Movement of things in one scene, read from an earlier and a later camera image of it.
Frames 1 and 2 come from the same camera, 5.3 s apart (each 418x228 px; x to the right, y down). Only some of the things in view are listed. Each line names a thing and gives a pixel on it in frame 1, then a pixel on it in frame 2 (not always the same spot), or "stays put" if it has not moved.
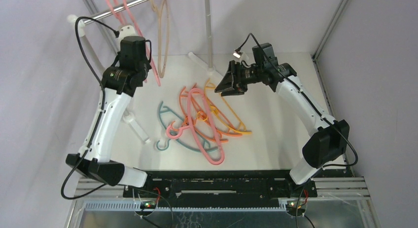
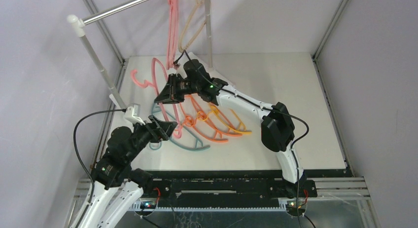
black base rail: (220, 187) stays put
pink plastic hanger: (114, 13) -> (172, 35)
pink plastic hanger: (191, 126) -> (152, 84)
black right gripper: (235, 76) -> (176, 88)
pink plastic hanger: (148, 51) -> (173, 29)
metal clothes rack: (78, 26) stays put
